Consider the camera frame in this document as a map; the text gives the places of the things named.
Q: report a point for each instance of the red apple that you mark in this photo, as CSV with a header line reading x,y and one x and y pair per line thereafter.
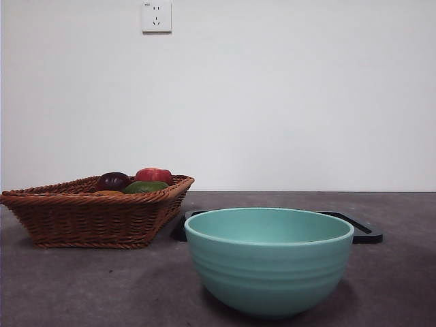
x,y
153,175

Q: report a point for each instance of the green avocado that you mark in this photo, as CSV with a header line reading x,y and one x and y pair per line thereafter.
x,y
144,187

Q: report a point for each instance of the brown kiwifruit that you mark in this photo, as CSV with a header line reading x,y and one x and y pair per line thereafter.
x,y
107,193

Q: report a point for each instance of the white wall socket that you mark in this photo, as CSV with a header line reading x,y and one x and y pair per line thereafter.
x,y
156,27

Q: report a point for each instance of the dark purple plum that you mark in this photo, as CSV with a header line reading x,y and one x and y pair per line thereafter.
x,y
112,180

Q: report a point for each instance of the brown wicker basket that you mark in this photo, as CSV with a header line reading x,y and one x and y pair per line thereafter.
x,y
85,221

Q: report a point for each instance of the dark rectangular tray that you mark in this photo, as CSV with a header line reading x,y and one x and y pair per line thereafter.
x,y
368,236

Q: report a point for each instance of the teal ribbed bowl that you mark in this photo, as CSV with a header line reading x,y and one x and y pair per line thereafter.
x,y
269,272

